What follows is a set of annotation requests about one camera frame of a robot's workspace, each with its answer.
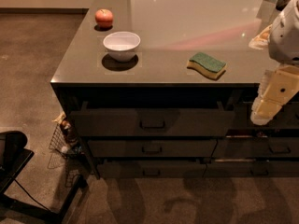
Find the snack bag in basket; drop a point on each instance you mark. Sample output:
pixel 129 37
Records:
pixel 71 144

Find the green yellow sponge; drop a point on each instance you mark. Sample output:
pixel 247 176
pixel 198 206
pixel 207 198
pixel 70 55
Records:
pixel 206 65

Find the red apple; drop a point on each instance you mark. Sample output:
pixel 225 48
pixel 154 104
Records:
pixel 104 18

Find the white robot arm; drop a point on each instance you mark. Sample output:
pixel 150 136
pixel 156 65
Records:
pixel 281 37

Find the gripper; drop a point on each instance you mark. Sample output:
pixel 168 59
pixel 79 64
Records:
pixel 286 37

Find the white bowl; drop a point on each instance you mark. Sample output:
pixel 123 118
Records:
pixel 121 46

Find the dark counter cabinet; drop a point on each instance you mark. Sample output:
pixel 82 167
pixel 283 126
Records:
pixel 171 32

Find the wire basket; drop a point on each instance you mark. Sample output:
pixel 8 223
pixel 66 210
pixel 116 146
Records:
pixel 68 160

